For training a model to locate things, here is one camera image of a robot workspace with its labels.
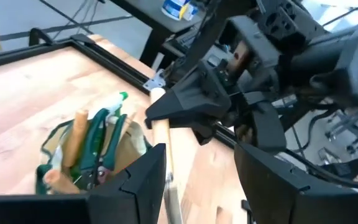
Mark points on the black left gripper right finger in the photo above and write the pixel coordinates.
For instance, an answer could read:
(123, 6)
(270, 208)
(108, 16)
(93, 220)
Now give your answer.
(306, 208)

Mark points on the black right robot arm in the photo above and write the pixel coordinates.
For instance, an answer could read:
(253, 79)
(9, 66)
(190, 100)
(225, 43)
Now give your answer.
(337, 56)

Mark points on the office chair base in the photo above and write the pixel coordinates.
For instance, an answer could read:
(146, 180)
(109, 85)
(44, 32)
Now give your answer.
(346, 130)

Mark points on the white blue wipes canister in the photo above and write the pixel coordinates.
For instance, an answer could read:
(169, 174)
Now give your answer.
(176, 7)

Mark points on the black aluminium table frame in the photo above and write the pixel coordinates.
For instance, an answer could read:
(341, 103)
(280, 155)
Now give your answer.
(117, 67)

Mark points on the cream green canvas gardening bag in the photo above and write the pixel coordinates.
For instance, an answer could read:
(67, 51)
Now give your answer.
(135, 140)

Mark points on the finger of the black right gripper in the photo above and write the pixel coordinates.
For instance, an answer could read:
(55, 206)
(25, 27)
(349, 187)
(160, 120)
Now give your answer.
(204, 130)
(194, 99)

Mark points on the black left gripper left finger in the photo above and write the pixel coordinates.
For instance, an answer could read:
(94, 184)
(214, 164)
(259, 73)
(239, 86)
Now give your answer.
(73, 210)

